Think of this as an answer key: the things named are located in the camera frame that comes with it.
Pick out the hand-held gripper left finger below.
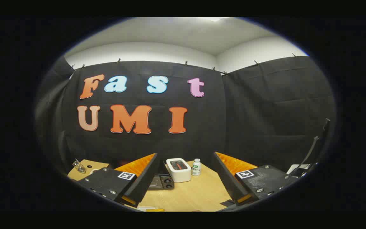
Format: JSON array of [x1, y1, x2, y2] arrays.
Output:
[[75, 153, 160, 208]]

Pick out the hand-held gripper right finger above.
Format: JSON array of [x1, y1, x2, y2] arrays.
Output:
[[212, 152, 299, 206]]

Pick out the black toaster oven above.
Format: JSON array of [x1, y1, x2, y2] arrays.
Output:
[[147, 165, 175, 191]]

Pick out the white boxy appliance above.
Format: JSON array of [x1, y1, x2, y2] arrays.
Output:
[[166, 158, 192, 183]]

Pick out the black angled pole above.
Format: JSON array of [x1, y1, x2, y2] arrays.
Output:
[[289, 118, 331, 177]]

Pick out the wire mesh basket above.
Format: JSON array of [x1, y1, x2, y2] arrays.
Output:
[[72, 159, 86, 174]]

